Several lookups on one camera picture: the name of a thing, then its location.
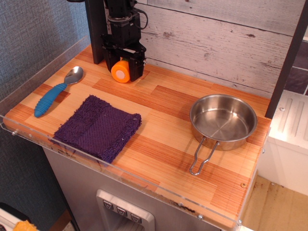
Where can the dark wooden post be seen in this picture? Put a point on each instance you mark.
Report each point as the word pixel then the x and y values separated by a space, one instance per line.
pixel 288 62
pixel 96 17

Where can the orange and black object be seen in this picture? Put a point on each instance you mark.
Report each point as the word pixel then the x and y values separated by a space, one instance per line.
pixel 20 226

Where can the white cabinet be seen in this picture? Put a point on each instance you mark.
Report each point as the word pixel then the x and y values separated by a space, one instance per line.
pixel 284 159

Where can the purple folded towel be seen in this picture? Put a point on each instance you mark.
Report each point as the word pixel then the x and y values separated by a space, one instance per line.
pixel 99 129

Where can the dark right wooden post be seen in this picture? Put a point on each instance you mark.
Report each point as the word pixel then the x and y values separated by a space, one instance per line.
pixel 288 62

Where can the orange toy pineapple green top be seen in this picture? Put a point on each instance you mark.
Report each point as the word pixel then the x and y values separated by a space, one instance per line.
pixel 120 71

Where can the blue handled metal spoon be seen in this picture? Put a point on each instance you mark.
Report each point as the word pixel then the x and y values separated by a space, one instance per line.
pixel 72 77

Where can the dark left wooden post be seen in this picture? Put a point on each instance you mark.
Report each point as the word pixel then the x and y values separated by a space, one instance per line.
pixel 96 17

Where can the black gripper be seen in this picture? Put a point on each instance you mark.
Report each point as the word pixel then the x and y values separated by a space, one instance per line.
pixel 124 41

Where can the silver dispenser panel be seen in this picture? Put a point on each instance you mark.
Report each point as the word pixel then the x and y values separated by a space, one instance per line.
pixel 120 215

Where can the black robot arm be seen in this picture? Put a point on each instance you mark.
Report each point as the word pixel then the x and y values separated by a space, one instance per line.
pixel 119 8

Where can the small steel pan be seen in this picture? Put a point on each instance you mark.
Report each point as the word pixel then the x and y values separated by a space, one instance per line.
pixel 220 122

